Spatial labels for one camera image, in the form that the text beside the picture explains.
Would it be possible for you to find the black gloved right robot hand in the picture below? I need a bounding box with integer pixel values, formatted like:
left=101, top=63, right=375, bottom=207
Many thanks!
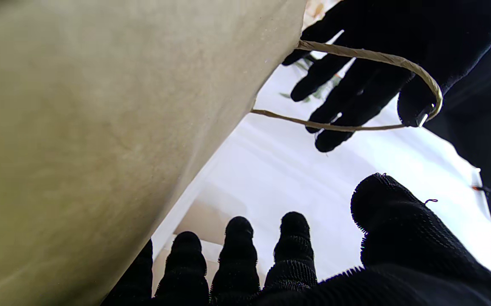
left=101, top=173, right=491, bottom=306

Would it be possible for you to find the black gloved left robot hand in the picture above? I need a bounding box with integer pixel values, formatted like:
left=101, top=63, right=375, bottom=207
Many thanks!
left=281, top=0, right=491, bottom=153

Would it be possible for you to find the brown paper bag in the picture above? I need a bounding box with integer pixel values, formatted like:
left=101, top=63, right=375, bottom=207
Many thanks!
left=0, top=0, right=443, bottom=306

